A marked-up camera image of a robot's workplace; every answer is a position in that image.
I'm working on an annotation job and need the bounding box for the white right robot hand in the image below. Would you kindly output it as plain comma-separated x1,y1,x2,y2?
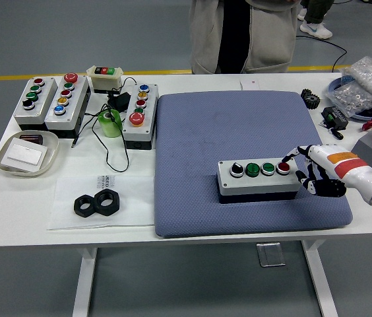
283,143,372,203

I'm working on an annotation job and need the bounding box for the four-control grey button box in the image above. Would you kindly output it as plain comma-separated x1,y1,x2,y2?
216,157,303,205

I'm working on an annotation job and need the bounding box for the grey box mushroom button blue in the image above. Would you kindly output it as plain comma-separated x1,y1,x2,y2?
121,83,160,151

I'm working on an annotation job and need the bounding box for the grey box mushroom button five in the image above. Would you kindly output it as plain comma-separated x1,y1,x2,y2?
44,72,90,139

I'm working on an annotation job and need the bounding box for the grey button box black button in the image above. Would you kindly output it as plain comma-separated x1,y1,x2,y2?
13,76,58,131

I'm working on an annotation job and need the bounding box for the black module green terminal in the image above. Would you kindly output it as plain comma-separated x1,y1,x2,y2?
320,105,350,130

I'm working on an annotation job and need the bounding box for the clear bag of washers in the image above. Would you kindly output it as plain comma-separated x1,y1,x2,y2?
325,82,372,119

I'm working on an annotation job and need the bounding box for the black gear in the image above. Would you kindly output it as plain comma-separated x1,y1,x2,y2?
300,88,321,110

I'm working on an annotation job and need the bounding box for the blue plate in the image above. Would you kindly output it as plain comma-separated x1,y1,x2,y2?
326,77,372,122

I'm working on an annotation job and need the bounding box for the bubble wrap bag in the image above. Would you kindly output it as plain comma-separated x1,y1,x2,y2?
340,55,372,105

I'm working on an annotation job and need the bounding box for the metal floor plate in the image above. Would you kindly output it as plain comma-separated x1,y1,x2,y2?
256,242,286,267

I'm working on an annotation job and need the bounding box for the white table leg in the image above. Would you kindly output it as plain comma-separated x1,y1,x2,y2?
72,246,98,317
301,239,338,317

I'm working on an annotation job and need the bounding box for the person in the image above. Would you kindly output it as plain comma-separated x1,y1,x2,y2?
296,0,334,40
189,0,301,75

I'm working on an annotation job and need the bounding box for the blue-grey padded mat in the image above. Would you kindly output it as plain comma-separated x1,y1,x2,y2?
154,90,354,238

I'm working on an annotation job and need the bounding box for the clear printed plastic sheet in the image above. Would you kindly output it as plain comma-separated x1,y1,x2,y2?
46,174,156,231

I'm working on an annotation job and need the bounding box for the black power adapter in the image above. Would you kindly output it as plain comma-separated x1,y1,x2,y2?
106,91,131,112

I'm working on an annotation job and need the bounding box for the green tape roll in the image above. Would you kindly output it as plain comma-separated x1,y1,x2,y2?
97,108,123,139

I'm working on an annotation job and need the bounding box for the large black hex nut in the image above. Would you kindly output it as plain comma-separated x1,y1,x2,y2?
92,188,121,217

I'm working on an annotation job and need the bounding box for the small black hex nut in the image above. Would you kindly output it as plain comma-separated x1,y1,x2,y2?
73,194,96,218

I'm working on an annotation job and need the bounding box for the white oval tray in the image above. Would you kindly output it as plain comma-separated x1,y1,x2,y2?
0,130,60,178

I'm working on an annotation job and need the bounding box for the dark red-brown block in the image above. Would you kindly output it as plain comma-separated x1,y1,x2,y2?
18,133,44,146

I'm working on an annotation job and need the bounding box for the black floor cable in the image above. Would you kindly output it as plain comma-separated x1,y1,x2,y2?
296,34,348,73

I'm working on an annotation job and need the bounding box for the cream three-button switch box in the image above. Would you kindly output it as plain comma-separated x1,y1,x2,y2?
86,65,124,94

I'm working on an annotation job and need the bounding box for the black adapter cord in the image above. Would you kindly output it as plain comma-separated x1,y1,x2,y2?
71,76,137,173

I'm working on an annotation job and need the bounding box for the white switch panel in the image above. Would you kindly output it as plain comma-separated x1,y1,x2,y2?
1,137,49,172

